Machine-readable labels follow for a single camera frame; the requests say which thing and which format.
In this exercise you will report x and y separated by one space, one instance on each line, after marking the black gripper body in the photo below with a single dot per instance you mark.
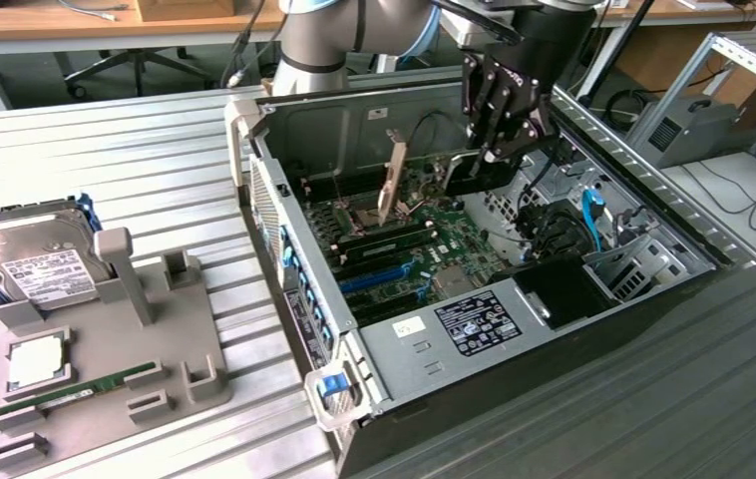
544 50

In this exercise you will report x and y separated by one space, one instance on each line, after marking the graphics card with metal bracket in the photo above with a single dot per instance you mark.
477 179

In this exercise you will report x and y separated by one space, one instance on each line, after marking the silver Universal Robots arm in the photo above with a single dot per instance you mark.
310 40

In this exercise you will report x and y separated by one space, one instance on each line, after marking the black slanted pole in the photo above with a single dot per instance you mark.
620 40

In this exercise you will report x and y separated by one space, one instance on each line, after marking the brown wooden cabinet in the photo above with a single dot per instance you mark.
657 60

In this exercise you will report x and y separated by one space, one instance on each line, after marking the silver perforated drive cage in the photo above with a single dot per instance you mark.
504 214

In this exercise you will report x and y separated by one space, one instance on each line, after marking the long wooden desk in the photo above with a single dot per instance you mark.
684 15

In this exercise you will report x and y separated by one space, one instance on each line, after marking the grey computer tower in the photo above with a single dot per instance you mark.
697 135

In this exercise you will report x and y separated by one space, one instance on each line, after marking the green motherboard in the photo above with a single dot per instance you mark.
457 234

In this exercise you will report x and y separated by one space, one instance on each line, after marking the thin socket locking lever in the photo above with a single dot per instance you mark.
337 184

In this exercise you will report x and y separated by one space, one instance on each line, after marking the CPU socket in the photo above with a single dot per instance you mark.
362 219

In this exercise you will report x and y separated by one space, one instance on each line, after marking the silver disk bay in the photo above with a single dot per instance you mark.
637 269

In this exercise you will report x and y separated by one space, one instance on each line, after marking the installed black RAM stick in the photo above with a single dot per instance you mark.
384 248

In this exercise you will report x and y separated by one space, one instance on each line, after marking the square chipset heatsink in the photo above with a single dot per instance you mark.
456 280

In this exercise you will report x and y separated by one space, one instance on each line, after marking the blue expansion slot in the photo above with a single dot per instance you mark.
374 280

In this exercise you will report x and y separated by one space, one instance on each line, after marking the grey power supply unit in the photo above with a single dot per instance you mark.
404 359

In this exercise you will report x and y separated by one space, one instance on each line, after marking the brown cardboard box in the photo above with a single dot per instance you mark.
185 10

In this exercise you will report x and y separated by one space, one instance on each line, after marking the black office chair base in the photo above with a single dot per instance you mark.
134 65

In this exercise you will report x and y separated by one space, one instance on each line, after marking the open grey PC case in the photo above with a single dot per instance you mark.
617 399

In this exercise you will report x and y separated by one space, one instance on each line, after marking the blue case release latch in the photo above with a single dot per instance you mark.
330 386

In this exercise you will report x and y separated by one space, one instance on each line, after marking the wooden desk with white legs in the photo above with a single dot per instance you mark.
52 25

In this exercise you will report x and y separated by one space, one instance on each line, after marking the grey parts rack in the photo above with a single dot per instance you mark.
98 349

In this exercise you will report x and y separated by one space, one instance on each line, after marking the silver hard disk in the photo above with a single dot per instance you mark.
32 269

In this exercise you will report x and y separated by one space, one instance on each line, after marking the green RAM stick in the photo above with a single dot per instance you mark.
105 381

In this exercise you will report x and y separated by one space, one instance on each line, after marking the silver CPU chip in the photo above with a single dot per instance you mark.
34 364

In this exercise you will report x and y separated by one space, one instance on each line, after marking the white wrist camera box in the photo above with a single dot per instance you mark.
470 27

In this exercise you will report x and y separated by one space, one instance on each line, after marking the aluminium frame table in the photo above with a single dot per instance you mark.
750 50

